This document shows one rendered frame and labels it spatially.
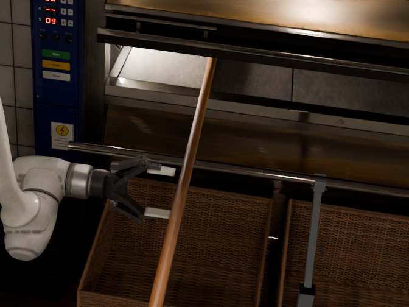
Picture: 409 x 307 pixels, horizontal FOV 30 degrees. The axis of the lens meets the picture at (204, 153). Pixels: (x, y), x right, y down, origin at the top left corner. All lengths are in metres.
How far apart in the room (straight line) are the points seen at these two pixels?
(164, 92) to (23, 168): 0.66
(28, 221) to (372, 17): 1.15
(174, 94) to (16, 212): 0.81
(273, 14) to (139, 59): 0.58
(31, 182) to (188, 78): 0.82
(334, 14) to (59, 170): 0.93
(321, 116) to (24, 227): 1.06
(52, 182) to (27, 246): 0.19
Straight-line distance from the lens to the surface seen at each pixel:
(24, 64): 2.56
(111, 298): 2.35
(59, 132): 2.60
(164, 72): 2.60
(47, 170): 1.98
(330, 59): 2.23
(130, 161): 1.94
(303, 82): 2.65
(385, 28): 2.34
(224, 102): 2.46
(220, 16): 2.32
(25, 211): 1.88
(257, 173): 2.15
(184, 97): 2.47
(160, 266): 1.74
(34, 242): 1.89
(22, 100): 2.62
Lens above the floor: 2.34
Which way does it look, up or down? 32 degrees down
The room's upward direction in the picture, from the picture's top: 6 degrees clockwise
